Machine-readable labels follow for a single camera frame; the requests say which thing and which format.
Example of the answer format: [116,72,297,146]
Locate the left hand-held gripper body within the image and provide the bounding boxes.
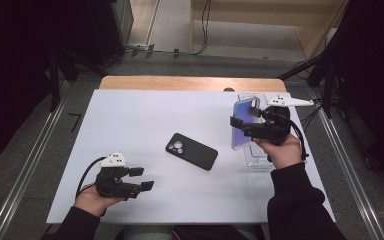
[94,151,143,200]

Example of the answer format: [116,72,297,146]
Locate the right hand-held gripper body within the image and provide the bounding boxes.
[243,95,315,147]

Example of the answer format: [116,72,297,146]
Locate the clear blue phone case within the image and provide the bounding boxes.
[230,95,261,151]

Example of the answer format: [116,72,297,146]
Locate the clear plastic tray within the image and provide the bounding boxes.
[236,92,276,169]

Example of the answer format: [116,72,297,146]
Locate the black phone case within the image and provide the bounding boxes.
[165,132,219,172]

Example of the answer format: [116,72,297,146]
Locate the person's left hand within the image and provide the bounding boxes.
[74,184,126,218]

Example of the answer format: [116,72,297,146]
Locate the person's right hand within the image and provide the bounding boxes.
[253,133,304,170]

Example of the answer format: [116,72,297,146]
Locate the white table board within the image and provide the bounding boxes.
[45,89,336,225]

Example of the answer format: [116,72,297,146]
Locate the black metal stand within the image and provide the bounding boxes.
[278,54,336,119]

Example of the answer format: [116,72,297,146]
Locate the wooden table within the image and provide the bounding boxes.
[98,75,288,94]

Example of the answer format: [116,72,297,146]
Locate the light wooden shelf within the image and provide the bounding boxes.
[189,0,348,61]

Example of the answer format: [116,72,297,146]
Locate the black curtain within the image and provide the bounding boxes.
[0,0,128,168]
[323,0,384,179]

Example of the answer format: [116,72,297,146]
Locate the right hand-held gripper cable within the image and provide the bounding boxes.
[281,114,310,162]

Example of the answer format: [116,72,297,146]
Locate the hand-held gripper cable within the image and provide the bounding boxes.
[75,156,108,200]
[281,114,310,162]

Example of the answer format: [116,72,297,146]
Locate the left hand-held gripper cable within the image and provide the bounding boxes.
[75,156,108,200]

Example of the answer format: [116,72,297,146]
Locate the black floor cables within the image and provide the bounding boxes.
[299,98,325,132]

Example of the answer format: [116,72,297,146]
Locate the aluminium floor rail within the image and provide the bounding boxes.
[314,106,384,240]
[0,81,71,240]

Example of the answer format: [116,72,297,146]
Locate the black hanging cables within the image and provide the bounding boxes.
[123,0,213,58]

